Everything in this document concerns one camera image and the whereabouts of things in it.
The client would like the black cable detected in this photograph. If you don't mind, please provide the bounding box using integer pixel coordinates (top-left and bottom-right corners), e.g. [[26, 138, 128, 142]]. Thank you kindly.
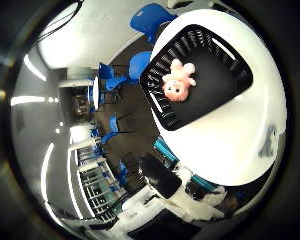
[[35, 0, 85, 44]]

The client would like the pink plush toy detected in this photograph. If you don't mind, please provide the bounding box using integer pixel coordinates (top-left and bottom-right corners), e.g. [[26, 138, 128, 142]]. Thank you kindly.
[[161, 58, 198, 103]]

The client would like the blue plastic chair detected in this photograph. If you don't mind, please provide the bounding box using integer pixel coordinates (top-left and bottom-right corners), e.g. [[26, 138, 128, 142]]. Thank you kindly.
[[127, 50, 154, 82], [98, 62, 131, 92], [129, 2, 178, 45], [100, 114, 120, 145]]

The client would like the black slatted basket container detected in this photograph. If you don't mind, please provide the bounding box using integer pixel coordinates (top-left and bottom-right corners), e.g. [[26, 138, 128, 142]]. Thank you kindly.
[[139, 23, 254, 132]]

